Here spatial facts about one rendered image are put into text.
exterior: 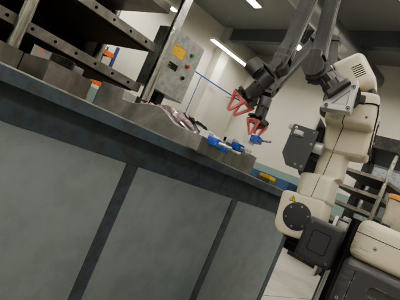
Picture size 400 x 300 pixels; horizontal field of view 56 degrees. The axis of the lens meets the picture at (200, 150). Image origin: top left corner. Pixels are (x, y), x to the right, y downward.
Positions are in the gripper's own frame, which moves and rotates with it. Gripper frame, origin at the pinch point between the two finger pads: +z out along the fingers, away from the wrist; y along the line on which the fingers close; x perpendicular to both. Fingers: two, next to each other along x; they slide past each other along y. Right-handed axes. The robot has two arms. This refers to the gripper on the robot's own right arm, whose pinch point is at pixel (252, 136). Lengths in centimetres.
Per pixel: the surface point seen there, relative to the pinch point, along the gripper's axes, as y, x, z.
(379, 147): -374, -54, -149
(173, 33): 14, -66, -49
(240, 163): 0.8, -0.1, 14.2
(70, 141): 81, -1, 40
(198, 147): 43.1, 10.4, 23.2
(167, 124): 48, -3, 18
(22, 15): 85, -74, -7
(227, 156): 12.2, -0.1, 15.4
